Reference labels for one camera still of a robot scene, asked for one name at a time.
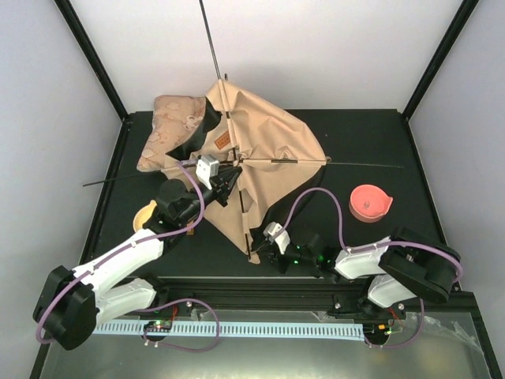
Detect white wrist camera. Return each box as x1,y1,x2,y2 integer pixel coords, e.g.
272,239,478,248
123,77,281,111
195,155,219,190
263,222,290,255

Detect left black frame post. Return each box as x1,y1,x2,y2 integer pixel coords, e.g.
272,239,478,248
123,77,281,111
54,0,129,121

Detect light blue slotted cable duct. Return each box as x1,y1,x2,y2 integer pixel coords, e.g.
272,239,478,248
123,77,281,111
93,319,365,342

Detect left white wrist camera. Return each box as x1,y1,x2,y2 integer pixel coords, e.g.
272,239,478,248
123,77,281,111
195,155,219,190

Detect yellow pet bowl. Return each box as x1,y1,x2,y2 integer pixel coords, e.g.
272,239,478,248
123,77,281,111
133,200,157,232

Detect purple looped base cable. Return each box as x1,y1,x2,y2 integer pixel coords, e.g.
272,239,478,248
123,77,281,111
142,297,223,351

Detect right black frame post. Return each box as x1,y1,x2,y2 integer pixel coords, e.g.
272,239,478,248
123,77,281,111
402,0,480,121

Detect black frame post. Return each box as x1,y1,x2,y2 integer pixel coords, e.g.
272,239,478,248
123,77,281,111
402,0,480,121
54,0,129,121

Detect small green circuit board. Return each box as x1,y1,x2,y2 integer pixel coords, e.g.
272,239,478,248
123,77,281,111
144,320,172,333

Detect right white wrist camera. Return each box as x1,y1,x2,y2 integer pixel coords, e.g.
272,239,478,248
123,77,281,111
263,222,290,255

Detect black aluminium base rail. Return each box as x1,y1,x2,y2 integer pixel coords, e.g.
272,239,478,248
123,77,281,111
98,276,474,321

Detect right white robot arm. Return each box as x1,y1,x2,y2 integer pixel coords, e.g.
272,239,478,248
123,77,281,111
253,223,462,318

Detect pink pet bowl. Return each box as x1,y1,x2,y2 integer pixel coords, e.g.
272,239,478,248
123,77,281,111
349,184,394,223

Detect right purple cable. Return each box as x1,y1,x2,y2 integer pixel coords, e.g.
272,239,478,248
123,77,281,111
282,187,463,285

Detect floral beige cushion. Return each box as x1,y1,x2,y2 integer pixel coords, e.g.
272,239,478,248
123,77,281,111
137,95,206,172

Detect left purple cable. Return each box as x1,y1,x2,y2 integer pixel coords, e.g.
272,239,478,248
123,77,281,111
35,161,206,344

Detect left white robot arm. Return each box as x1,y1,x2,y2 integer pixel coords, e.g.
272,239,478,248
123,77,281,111
33,166,242,351

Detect beige fabric pet tent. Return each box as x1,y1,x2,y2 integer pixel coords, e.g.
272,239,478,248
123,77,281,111
163,80,326,265

